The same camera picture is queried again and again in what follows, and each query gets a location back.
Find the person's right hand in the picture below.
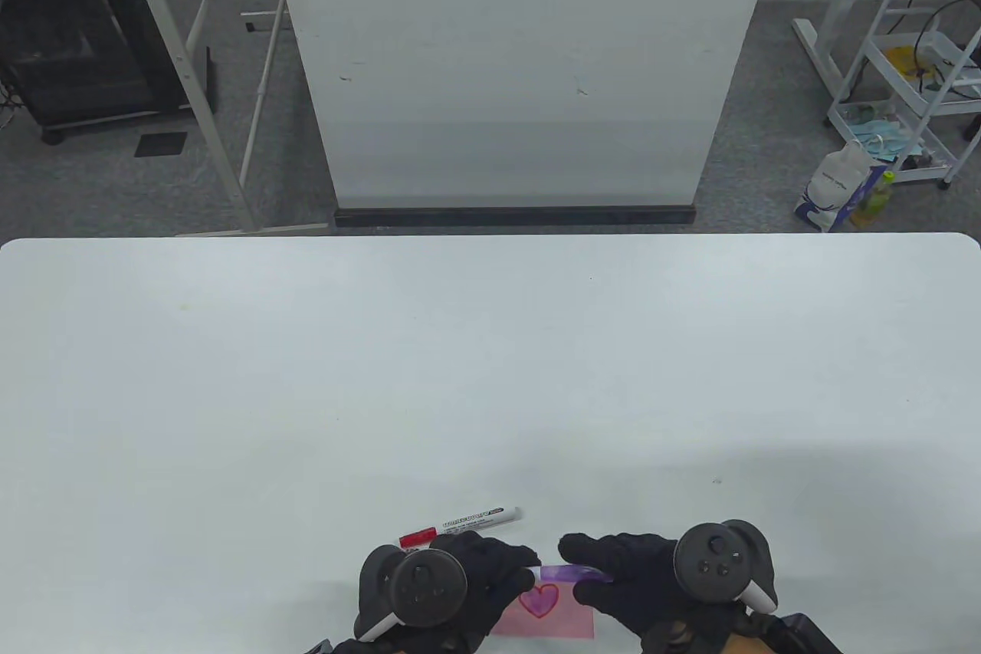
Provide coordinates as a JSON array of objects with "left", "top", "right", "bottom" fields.
[{"left": 558, "top": 533, "right": 756, "bottom": 654}]

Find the person's left hand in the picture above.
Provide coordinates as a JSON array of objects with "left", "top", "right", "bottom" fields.
[{"left": 333, "top": 530, "right": 543, "bottom": 654}]

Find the white marker pen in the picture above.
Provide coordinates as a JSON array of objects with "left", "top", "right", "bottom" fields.
[{"left": 399, "top": 506, "right": 523, "bottom": 550}]

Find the purple glitter glue pen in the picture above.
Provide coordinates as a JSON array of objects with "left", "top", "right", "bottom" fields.
[{"left": 521, "top": 564, "right": 615, "bottom": 584}]

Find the pink heart outline paper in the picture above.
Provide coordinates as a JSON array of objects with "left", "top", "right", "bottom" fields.
[{"left": 490, "top": 579, "right": 595, "bottom": 639}]

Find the black right hand controller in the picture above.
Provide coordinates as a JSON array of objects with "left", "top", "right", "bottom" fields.
[{"left": 673, "top": 520, "right": 779, "bottom": 614}]

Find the black board base bar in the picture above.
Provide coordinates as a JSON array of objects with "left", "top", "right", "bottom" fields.
[{"left": 334, "top": 205, "right": 697, "bottom": 228}]

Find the white plastic bag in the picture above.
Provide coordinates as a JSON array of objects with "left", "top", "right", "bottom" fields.
[{"left": 794, "top": 140, "right": 890, "bottom": 233}]

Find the yellow bottle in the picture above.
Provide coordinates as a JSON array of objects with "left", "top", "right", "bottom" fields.
[{"left": 851, "top": 171, "right": 896, "bottom": 229}]

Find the white standing board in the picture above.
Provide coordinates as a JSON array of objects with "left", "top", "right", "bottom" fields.
[{"left": 264, "top": 0, "right": 784, "bottom": 209}]

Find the teal cloth pile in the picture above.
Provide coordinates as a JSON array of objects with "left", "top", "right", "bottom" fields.
[{"left": 843, "top": 113, "right": 928, "bottom": 164}]

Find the black floor mat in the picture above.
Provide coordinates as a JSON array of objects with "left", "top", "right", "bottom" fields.
[{"left": 134, "top": 131, "right": 188, "bottom": 159}]

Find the white stand leg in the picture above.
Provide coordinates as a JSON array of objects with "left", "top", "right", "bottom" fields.
[{"left": 792, "top": 0, "right": 882, "bottom": 99}]

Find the white utility cart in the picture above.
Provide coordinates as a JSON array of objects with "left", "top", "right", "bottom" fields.
[{"left": 826, "top": 0, "right": 981, "bottom": 191}]

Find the yellow item on cart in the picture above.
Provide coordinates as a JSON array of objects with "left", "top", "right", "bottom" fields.
[{"left": 885, "top": 44, "right": 940, "bottom": 80}]

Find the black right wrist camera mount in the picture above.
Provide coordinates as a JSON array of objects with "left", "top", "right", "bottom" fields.
[{"left": 755, "top": 613, "right": 844, "bottom": 654}]

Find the white metal frame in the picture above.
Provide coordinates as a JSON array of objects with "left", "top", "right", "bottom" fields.
[{"left": 113, "top": 0, "right": 330, "bottom": 237}]

